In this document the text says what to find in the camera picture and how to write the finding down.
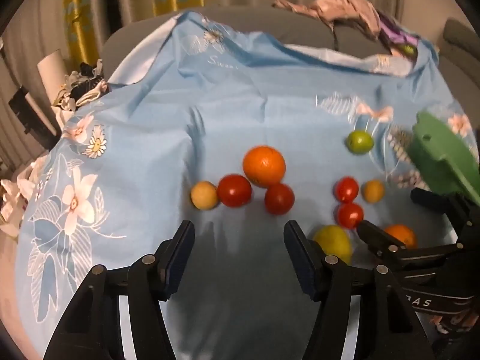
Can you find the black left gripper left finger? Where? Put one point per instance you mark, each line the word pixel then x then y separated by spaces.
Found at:
pixel 90 326

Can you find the black stand device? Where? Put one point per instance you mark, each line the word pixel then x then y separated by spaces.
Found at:
pixel 33 119

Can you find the green round fruit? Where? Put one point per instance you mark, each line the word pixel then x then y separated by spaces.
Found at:
pixel 359 142

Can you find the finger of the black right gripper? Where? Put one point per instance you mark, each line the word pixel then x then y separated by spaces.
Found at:
pixel 438 203
pixel 384 246

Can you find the large orange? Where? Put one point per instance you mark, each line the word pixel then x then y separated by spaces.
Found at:
pixel 264 166

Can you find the yellow patterned curtain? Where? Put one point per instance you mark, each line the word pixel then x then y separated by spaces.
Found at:
pixel 80 32

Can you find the grey sofa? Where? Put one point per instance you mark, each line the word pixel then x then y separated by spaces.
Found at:
pixel 458 65

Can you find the pink crumpled garment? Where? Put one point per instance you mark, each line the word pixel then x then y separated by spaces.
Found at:
pixel 356 13

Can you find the white lamp shade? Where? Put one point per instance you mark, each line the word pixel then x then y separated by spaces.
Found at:
pixel 53 72

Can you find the small orange mandarin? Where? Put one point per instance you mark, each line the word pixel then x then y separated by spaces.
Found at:
pixel 403 234

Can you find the green plastic bowl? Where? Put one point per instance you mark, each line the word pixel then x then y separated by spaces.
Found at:
pixel 444 161

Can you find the red tomato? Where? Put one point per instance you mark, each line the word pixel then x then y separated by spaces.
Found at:
pixel 234 190
pixel 348 215
pixel 279 199
pixel 346 189

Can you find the yellow small fruit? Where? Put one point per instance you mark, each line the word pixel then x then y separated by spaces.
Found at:
pixel 203 195
pixel 373 191

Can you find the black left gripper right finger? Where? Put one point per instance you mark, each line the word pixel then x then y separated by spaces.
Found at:
pixel 388 327

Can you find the yellow lemon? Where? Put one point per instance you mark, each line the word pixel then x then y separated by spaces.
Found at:
pixel 335 241

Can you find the light blue floral cloth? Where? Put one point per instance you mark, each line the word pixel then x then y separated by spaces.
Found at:
pixel 185 106

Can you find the purple crumpled garment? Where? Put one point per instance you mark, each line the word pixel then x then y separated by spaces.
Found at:
pixel 397 38

